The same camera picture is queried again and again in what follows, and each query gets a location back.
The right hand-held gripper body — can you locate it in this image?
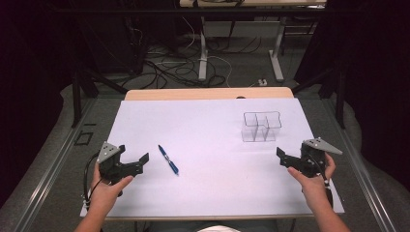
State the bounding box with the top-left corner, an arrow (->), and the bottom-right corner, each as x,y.
299,137 -> 343,179

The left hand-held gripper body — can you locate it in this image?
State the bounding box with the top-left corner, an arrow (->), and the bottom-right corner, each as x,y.
96,141 -> 129,187

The blue pen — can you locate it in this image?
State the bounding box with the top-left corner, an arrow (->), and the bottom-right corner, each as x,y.
157,144 -> 180,177

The clear plastic organizer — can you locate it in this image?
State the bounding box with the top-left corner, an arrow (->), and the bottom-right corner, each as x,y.
241,110 -> 282,143

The person's right hand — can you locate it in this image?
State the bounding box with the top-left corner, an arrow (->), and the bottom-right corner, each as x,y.
287,153 -> 337,211

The person's left hand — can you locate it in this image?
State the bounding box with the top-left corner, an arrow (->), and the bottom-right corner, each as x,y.
89,162 -> 134,211

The black metal stand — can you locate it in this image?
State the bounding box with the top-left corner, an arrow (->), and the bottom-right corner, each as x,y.
71,64 -> 130,129
291,61 -> 346,130

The white table mat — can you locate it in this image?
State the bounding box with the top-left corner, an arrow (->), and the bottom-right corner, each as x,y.
79,98 -> 345,218

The white desk leg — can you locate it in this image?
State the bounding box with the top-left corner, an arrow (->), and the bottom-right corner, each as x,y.
197,15 -> 208,81
268,17 -> 286,83

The person's white shirt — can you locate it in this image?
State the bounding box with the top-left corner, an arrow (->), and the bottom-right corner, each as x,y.
196,225 -> 242,232

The dark curtain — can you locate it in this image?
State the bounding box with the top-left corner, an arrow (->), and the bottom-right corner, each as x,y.
0,0 -> 81,207
294,0 -> 410,191

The wooden table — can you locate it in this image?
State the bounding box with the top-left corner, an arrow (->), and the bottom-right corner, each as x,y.
104,86 -> 315,222

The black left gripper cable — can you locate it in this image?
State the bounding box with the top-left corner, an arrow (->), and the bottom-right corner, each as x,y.
82,153 -> 104,208

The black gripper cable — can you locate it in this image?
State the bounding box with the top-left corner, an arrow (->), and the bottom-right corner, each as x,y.
316,160 -> 334,208
82,153 -> 104,208

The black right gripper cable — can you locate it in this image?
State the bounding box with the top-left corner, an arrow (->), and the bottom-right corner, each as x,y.
316,160 -> 334,208

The metal floor rail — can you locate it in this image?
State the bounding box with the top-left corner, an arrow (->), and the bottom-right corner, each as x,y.
322,98 -> 397,232
13,98 -> 98,232

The tangle of black floor cables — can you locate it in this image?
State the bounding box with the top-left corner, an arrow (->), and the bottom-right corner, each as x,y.
127,44 -> 227,90

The white floor cable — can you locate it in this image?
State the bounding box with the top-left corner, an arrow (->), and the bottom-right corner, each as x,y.
207,55 -> 234,88

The black floor cable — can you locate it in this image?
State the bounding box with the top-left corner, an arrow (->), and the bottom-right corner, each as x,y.
206,34 -> 263,55

